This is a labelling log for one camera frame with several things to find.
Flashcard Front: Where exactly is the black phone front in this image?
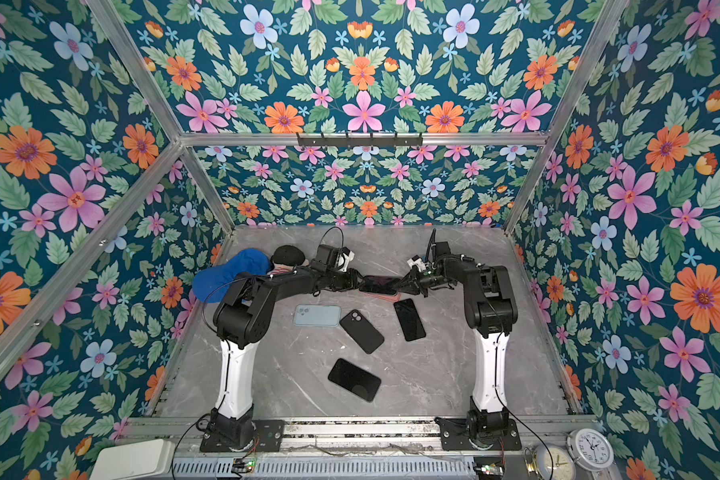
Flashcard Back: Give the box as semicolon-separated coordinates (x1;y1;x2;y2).
328;358;381;402

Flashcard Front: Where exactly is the light blue phone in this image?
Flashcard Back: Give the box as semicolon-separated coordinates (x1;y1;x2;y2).
293;305;342;328

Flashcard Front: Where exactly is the black phone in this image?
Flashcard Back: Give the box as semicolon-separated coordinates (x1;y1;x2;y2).
359;275;401;296
328;358;381;402
393;299;426;342

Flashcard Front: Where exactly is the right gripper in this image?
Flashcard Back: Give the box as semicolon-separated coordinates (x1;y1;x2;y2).
395;266;447;297

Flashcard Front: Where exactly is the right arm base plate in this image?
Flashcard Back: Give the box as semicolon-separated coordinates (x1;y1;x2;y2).
435;417;522;452

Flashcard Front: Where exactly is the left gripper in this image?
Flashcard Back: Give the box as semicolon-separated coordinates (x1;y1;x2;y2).
323;267;368;292

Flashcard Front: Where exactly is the white box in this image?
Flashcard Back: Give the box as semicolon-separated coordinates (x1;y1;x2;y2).
90;439;176;480

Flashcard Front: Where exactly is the pink phone case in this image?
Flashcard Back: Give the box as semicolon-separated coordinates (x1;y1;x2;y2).
366;292;401;303

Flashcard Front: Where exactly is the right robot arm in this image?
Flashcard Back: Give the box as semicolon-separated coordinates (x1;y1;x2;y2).
398;233;518;449

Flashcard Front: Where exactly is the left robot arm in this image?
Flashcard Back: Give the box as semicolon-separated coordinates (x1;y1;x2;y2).
193;244;361;452

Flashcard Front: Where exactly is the brass alarm clock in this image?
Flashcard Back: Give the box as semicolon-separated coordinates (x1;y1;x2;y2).
529;445;577;480

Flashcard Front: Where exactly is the metal hook rail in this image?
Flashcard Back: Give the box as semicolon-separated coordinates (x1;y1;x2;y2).
296;133;424;148

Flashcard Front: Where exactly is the black phone case with camera hole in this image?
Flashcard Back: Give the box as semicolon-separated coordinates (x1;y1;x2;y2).
339;309;384;354

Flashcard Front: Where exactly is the doll with black hair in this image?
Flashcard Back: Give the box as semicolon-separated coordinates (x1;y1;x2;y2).
268;245;308;276

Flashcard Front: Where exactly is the white clock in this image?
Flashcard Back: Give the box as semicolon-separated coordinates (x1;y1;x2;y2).
567;428;615;472

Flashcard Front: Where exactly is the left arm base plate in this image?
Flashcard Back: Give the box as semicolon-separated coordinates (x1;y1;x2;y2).
200;420;285;453

